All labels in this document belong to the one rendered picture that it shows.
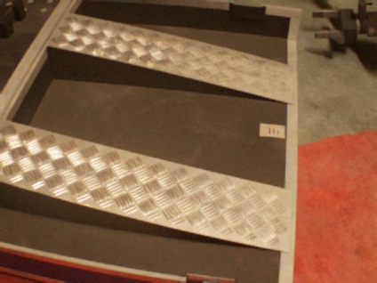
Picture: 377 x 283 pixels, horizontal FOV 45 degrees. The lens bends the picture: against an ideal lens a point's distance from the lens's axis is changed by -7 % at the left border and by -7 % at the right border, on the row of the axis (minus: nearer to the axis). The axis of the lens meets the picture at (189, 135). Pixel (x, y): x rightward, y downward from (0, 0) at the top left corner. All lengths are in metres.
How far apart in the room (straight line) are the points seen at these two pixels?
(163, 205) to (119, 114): 0.39
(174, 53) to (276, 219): 0.62
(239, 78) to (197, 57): 0.15
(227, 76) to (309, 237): 0.56
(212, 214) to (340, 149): 0.45
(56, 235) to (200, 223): 0.35
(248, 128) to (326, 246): 0.42
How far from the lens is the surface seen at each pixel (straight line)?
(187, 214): 1.14
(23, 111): 1.42
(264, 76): 1.53
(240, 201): 1.19
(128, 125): 1.39
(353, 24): 1.68
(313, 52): 1.73
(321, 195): 1.29
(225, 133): 1.37
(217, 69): 1.50
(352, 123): 1.49
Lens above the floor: 1.01
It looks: 47 degrees down
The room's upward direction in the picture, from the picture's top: 2 degrees counter-clockwise
